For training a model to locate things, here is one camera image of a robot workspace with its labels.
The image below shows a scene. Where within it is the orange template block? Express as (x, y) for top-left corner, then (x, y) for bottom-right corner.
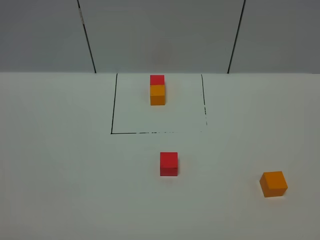
(150, 84), (166, 106)

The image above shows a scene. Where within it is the red template block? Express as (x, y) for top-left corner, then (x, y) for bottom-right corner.
(150, 74), (165, 86)

